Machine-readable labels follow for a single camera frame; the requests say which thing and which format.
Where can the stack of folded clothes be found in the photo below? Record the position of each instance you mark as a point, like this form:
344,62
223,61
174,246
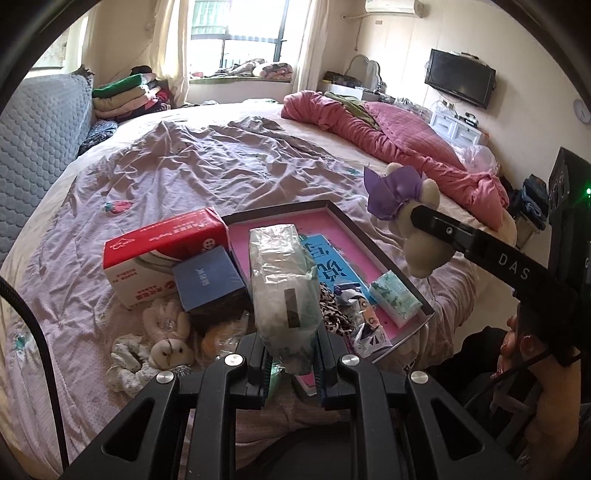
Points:
124,92

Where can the pink book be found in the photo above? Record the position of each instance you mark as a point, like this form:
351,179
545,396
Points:
314,221

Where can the dark patterned cloth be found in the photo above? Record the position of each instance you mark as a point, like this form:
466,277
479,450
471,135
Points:
99,136

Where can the green tissue pack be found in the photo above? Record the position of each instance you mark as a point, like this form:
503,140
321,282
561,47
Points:
395,295

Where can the white floral cloth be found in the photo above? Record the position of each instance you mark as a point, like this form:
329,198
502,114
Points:
124,364

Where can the pink quilt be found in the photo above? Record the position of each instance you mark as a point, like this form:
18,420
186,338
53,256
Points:
397,129

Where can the red and white tissue box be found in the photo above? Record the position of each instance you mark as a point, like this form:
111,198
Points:
152,240

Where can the grey quilted headboard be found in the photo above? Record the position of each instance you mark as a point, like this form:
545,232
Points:
41,138

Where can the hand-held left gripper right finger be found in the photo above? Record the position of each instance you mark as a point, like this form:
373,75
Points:
330,378

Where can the peach roll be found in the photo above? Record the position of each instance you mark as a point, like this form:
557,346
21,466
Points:
221,339

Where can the white framed mirror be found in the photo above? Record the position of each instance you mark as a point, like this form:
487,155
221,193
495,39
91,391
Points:
362,69

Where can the black wall television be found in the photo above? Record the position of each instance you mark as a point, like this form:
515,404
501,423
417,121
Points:
459,78

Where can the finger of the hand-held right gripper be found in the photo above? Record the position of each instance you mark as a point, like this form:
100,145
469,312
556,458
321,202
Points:
461,237

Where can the pink tray with blue label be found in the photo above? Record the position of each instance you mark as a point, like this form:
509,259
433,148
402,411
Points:
277,210

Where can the cream curtain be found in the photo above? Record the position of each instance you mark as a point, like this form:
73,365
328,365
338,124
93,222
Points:
311,46
178,50

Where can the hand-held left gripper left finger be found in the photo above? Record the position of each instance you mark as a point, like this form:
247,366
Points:
251,369

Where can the bedding on window sill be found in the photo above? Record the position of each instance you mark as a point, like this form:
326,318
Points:
258,70

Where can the white cabinet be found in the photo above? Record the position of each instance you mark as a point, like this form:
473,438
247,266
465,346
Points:
457,129

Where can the window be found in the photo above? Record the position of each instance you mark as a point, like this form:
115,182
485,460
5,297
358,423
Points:
240,32

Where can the clear plastic bag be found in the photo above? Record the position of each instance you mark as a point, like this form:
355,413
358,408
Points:
475,157

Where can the white wall clock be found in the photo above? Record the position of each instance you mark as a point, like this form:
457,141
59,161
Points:
582,110

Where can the blue box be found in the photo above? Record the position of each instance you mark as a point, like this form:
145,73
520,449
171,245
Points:
207,277

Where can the clear green wipes pack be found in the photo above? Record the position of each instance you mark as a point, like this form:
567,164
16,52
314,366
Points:
281,286

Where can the snack wrapper packets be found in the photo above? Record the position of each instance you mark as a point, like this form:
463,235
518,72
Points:
369,332

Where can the cream plush rabbit purple bow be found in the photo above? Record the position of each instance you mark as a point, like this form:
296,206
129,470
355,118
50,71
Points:
425,258

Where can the bed with lilac sheet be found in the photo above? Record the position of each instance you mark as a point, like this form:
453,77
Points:
184,161

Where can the leopard print cloth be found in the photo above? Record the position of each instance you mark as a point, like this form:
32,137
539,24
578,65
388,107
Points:
332,309

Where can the white air conditioner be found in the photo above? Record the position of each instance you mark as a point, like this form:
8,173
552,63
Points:
392,7

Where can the cream plush doll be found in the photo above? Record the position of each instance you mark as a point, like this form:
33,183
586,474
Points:
168,355

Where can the person's right hand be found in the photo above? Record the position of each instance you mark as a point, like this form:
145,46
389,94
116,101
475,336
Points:
517,346

